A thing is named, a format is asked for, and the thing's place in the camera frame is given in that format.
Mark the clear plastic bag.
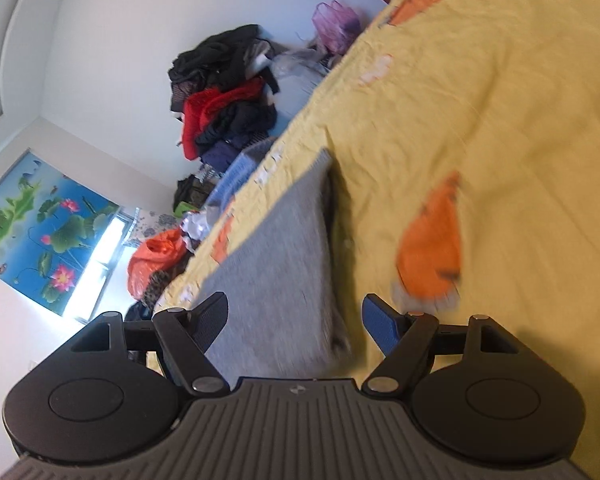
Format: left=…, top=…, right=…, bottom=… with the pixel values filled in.
left=270, top=47, right=331, bottom=91

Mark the dark navy garment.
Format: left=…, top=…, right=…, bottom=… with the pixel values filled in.
left=200, top=132, right=276, bottom=171

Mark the orange plastic bag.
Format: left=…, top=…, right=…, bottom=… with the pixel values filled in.
left=127, top=227, right=188, bottom=306

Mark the pink plastic bag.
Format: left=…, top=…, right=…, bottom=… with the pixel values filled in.
left=312, top=0, right=363, bottom=56

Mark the white crumpled cloth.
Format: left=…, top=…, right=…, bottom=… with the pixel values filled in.
left=180, top=211, right=211, bottom=251

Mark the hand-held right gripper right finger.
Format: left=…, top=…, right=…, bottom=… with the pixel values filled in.
left=361, top=295, right=526, bottom=396

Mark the leopard print cloth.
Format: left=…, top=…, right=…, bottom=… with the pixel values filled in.
left=142, top=270, right=181, bottom=313

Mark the red garment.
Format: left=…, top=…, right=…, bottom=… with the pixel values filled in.
left=181, top=77, right=265, bottom=160

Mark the grey sweater with navy sleeves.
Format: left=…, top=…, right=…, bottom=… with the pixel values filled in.
left=202, top=149, right=353, bottom=378

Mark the bright window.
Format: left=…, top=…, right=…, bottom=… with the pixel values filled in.
left=62, top=212, right=141, bottom=323

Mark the dark green garment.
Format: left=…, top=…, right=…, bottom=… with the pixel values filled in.
left=172, top=174, right=221, bottom=216

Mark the lotus wall poster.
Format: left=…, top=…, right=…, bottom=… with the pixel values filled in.
left=0, top=147, right=121, bottom=317

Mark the yellow printed bedsheet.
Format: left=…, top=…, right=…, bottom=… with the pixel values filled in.
left=147, top=0, right=600, bottom=461

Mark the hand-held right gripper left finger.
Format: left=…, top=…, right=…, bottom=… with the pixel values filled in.
left=70, top=292, right=231, bottom=394

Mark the dark floral cloth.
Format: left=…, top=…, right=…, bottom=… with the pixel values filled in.
left=125, top=301, right=153, bottom=322

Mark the white floral cloth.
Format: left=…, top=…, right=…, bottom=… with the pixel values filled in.
left=125, top=207, right=181, bottom=246

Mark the light blue knitted cloth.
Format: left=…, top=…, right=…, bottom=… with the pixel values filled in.
left=205, top=139, right=278, bottom=211

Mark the black garment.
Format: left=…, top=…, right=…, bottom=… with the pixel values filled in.
left=169, top=24, right=271, bottom=111

